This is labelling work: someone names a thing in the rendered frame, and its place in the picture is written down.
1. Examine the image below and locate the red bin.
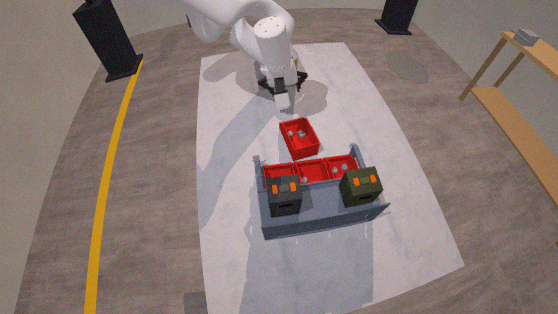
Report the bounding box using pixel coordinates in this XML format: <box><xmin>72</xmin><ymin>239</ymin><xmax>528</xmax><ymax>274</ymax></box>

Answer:
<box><xmin>279</xmin><ymin>117</ymin><xmax>320</xmax><ymax>161</ymax></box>
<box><xmin>323</xmin><ymin>154</ymin><xmax>358</xmax><ymax>179</ymax></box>
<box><xmin>294</xmin><ymin>158</ymin><xmax>330</xmax><ymax>184</ymax></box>
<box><xmin>263</xmin><ymin>162</ymin><xmax>295</xmax><ymax>185</ymax></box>

